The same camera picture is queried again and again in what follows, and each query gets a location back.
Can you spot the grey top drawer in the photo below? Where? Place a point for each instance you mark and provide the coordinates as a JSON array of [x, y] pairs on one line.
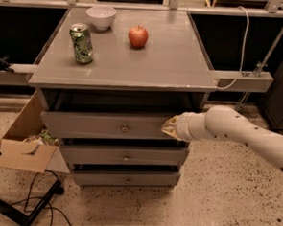
[[76, 125]]

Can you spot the grey drawer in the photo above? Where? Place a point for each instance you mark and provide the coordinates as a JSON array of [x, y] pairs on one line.
[[126, 178], [125, 155], [76, 125]]

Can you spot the cardboard box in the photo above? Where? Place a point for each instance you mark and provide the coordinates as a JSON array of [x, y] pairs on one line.
[[20, 146]]

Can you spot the white ceramic bowl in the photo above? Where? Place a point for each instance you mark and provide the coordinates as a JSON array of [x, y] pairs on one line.
[[101, 16]]

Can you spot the red apple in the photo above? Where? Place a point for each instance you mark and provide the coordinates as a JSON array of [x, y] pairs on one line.
[[138, 36]]

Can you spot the grey drawer cabinet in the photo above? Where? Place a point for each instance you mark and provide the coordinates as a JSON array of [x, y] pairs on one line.
[[169, 75]]

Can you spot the grey middle drawer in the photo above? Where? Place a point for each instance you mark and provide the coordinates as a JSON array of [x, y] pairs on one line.
[[125, 155]]

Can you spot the yellow foam-padded gripper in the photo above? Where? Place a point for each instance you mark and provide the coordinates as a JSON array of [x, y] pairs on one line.
[[181, 127]]

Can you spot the grey bottom drawer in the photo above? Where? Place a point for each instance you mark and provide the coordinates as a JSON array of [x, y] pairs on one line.
[[126, 178]]

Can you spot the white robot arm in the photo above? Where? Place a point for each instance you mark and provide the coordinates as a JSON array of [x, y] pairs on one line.
[[221, 123]]

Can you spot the green soda can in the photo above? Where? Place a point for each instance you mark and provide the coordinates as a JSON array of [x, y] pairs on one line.
[[82, 44]]

